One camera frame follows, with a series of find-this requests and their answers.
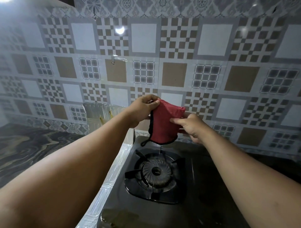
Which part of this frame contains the red cloth with black trim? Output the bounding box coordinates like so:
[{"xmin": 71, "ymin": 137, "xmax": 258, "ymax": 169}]
[{"xmin": 141, "ymin": 99, "xmax": 186, "ymax": 147}]

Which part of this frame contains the person's right forearm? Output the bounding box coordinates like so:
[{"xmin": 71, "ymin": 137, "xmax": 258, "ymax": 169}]
[{"xmin": 202, "ymin": 132, "xmax": 301, "ymax": 228}]

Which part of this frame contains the person's right hand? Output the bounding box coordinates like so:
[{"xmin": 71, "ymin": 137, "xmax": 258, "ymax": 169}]
[{"xmin": 170, "ymin": 112, "xmax": 213, "ymax": 145}]

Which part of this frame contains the clear wall hook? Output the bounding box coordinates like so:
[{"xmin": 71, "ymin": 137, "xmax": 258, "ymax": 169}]
[{"xmin": 111, "ymin": 56, "xmax": 128, "ymax": 65}]

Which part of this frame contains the silver foil splash guard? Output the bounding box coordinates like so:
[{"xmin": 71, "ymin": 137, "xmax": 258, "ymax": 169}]
[{"xmin": 75, "ymin": 102, "xmax": 135, "ymax": 228}]

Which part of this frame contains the person's left forearm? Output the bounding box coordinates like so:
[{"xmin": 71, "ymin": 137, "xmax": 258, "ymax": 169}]
[{"xmin": 0, "ymin": 110, "xmax": 135, "ymax": 228}]

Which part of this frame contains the black gas stove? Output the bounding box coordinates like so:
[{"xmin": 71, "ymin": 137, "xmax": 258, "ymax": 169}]
[{"xmin": 100, "ymin": 135, "xmax": 250, "ymax": 228}]

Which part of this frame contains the person's left hand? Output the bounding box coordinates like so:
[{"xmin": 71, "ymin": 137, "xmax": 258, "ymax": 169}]
[{"xmin": 125, "ymin": 94, "xmax": 162, "ymax": 129}]

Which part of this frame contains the black pan support grate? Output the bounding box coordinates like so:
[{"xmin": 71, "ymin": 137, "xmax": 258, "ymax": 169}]
[{"xmin": 124, "ymin": 149, "xmax": 186, "ymax": 204}]

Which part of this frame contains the round stove burner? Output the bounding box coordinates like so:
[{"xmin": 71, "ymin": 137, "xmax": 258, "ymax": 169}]
[{"xmin": 142, "ymin": 159, "xmax": 172, "ymax": 188}]

